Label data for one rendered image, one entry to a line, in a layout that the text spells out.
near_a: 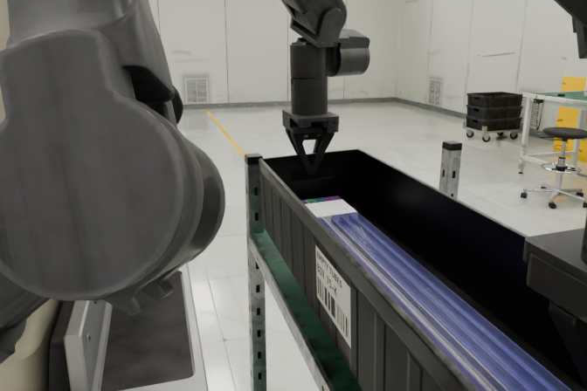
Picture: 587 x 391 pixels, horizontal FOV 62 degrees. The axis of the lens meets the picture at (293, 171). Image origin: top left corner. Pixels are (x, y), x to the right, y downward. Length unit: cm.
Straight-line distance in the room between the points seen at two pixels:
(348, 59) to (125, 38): 59
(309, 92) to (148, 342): 43
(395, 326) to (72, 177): 25
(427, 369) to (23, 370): 30
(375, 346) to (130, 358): 21
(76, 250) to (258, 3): 962
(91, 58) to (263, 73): 961
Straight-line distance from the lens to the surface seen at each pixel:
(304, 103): 75
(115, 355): 48
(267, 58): 980
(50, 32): 21
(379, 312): 39
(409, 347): 35
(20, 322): 28
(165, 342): 49
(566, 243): 32
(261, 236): 93
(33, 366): 46
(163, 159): 18
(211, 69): 962
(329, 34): 72
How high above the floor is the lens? 131
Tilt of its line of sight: 15 degrees down
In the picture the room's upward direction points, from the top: straight up
